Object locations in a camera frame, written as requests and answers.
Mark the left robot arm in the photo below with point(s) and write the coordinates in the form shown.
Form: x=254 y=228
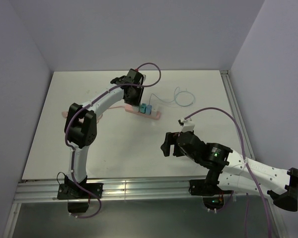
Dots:
x=81 y=123

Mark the light blue charger plug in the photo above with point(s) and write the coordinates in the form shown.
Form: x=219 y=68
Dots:
x=148 y=109

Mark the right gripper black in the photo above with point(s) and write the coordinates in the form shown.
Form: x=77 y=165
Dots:
x=170 y=139

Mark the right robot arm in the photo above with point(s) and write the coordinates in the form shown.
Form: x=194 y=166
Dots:
x=228 y=171

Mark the aluminium front rail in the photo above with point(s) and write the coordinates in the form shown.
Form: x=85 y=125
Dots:
x=45 y=191

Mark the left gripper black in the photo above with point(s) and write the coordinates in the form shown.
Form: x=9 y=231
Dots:
x=136 y=102

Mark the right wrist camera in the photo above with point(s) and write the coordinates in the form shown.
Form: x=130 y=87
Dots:
x=187 y=125

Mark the teal charger plug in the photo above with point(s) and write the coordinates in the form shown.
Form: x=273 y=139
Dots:
x=142 y=108

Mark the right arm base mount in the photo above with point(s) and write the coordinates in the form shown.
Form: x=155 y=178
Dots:
x=212 y=195

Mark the aluminium side rail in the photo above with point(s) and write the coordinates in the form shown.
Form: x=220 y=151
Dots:
x=236 y=112

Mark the silver white charger plug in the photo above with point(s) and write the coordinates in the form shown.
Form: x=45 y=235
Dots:
x=154 y=111

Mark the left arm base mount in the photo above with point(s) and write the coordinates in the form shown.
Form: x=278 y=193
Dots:
x=78 y=199

